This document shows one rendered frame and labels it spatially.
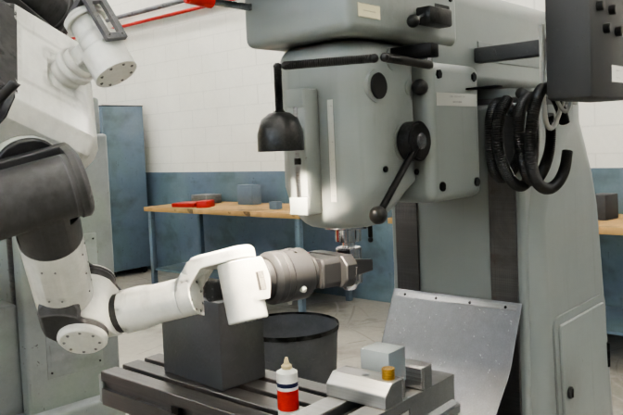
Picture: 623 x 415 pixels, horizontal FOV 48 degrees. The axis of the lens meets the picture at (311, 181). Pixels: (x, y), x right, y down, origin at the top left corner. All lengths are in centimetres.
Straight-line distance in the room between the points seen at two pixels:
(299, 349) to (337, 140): 206
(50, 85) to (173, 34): 739
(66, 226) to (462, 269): 90
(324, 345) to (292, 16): 221
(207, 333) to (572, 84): 87
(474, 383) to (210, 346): 55
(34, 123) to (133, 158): 756
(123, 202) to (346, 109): 746
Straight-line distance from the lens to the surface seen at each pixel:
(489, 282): 157
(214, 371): 155
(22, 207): 98
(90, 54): 110
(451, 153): 135
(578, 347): 172
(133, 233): 865
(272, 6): 123
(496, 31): 156
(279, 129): 107
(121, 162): 854
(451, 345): 159
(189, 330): 160
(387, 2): 121
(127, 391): 172
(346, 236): 126
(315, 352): 319
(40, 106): 108
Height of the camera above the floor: 146
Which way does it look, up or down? 3 degrees down
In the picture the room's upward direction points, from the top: 2 degrees counter-clockwise
